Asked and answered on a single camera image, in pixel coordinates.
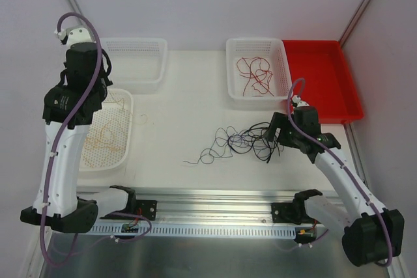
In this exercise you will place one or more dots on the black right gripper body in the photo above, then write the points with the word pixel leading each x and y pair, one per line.
pixel 283 133

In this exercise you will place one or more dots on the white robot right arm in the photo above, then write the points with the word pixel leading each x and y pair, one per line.
pixel 369 232

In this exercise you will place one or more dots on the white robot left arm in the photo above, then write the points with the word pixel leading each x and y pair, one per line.
pixel 68 113

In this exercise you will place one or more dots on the red plastic tray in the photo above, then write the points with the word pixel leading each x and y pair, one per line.
pixel 329 87

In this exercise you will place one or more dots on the white rectangular basket centre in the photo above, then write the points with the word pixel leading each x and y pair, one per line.
pixel 258 74

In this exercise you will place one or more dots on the white rectangular basket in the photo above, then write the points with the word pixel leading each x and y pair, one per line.
pixel 138 64
pixel 258 74

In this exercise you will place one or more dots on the white rectangular basket back left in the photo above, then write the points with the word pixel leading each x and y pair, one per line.
pixel 138 64

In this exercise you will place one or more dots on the white oval basket left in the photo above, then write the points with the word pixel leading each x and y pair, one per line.
pixel 106 145

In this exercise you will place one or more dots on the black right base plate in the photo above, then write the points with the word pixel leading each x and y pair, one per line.
pixel 288 212

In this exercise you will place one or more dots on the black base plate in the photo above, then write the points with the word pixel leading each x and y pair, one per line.
pixel 288 212
pixel 145 208

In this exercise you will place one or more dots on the aluminium mounting rail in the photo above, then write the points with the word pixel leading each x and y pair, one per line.
pixel 214 207

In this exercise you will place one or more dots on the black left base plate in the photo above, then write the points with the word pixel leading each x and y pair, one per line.
pixel 145 208

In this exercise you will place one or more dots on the white slotted cable duct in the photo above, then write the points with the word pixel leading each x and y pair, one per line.
pixel 193 231

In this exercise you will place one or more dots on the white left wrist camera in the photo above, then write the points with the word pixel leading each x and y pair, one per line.
pixel 74 35

